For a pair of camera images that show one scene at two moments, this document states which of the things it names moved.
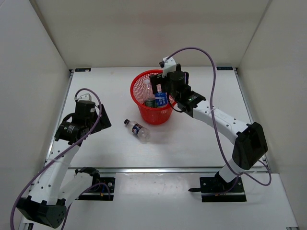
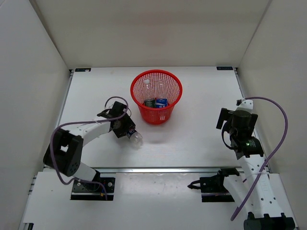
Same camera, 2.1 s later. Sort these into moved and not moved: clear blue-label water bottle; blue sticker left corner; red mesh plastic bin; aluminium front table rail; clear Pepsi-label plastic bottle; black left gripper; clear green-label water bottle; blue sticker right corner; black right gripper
Moved: black right gripper; clear Pepsi-label plastic bottle; black left gripper
Not moved: blue sticker left corner; blue sticker right corner; aluminium front table rail; clear blue-label water bottle; red mesh plastic bin; clear green-label water bottle
